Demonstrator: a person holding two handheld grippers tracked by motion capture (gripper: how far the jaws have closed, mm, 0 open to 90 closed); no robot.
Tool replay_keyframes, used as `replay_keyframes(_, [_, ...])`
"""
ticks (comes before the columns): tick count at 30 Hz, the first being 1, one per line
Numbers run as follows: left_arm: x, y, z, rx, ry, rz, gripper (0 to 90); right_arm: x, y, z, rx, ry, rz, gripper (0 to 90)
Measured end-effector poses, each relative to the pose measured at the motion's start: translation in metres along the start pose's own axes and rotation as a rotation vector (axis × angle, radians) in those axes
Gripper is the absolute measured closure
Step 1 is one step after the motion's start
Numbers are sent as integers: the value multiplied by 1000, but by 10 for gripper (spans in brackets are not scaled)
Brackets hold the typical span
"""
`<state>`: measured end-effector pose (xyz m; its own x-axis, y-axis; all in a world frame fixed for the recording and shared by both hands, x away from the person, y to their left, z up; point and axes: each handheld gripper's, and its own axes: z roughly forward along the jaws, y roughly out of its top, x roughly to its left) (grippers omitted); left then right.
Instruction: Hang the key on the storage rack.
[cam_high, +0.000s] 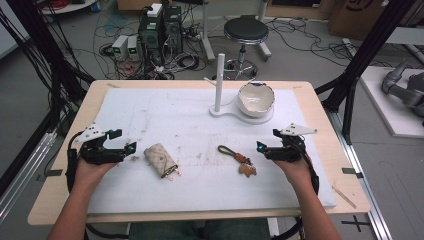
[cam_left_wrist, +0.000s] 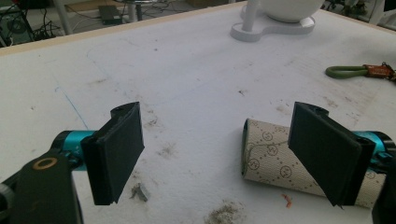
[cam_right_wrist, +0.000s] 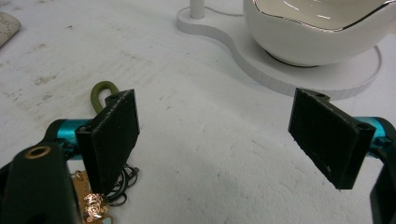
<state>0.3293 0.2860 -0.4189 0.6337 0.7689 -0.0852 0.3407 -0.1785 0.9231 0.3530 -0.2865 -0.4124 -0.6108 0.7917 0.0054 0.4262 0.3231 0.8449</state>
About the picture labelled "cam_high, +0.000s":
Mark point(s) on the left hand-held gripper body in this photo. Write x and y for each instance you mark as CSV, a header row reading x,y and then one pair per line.
x,y
96,155

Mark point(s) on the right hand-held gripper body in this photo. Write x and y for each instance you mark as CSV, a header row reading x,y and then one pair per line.
x,y
288,151

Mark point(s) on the person's left hand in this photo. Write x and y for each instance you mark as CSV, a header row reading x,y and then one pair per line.
x,y
90,175

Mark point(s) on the person's right hand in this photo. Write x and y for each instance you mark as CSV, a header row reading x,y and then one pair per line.
x,y
296,173

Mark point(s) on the white ceramic bowl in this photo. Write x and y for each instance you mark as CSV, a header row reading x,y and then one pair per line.
x,y
256,99

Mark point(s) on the black tape strip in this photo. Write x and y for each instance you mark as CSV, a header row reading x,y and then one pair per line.
x,y
351,172
53,172

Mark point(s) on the thin wooden stick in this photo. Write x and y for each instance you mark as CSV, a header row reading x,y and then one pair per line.
x,y
344,197

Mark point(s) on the white table mat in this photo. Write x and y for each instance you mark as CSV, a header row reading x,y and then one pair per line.
x,y
200,186

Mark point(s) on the white stand with pole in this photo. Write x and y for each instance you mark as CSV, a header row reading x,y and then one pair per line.
x,y
219,83

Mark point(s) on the white power supply unit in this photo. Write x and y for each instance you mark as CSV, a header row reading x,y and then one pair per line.
x,y
133,47
119,46

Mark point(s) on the grey desk leg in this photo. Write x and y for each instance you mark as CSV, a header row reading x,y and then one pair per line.
x,y
207,36
264,46

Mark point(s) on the black cross tape mark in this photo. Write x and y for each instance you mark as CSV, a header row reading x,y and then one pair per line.
x,y
355,223

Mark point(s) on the black computer tower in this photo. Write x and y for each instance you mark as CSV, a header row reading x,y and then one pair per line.
x,y
151,40
173,30

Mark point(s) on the black round stool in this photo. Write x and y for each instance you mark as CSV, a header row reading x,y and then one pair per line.
x,y
246,31

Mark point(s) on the white platform board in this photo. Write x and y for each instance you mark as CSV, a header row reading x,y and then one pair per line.
x,y
393,116

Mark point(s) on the white power strip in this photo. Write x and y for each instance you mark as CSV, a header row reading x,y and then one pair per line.
x,y
350,46

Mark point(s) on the white box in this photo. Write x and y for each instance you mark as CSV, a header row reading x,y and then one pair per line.
x,y
154,10

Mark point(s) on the cardboard box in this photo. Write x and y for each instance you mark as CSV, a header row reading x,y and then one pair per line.
x,y
363,16

